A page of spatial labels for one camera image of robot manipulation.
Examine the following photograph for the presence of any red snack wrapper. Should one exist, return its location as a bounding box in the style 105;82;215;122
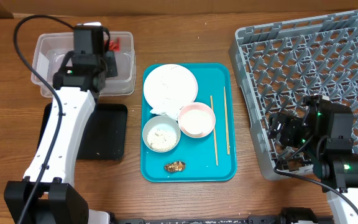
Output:
104;37;120;52

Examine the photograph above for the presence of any white napkin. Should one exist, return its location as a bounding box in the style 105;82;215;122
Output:
150;105;181;121

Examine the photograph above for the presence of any pink bowl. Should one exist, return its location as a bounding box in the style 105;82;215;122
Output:
178;102;216;138

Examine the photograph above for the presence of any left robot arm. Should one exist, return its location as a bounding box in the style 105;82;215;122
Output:
4;18;114;223

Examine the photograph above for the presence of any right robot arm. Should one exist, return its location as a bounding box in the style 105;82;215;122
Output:
268;95;358;223

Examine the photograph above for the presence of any grey dishwasher rack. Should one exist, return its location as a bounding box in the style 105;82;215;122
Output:
229;10;358;180

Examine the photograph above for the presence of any clear plastic bin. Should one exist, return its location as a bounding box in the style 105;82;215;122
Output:
32;31;136;96

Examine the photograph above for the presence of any white round plate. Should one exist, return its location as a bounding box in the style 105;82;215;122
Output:
143;64;198;108

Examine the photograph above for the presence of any black tray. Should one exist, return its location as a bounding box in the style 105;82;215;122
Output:
36;102;129;161

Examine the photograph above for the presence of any grey bowl with rice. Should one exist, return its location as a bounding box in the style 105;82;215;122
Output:
142;116;181;153

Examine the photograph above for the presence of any teal serving tray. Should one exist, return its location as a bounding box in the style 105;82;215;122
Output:
140;63;237;182

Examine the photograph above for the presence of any brown food scrap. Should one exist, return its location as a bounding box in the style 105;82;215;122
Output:
164;161;186;173

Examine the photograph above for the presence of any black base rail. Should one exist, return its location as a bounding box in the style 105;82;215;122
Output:
112;215;281;224

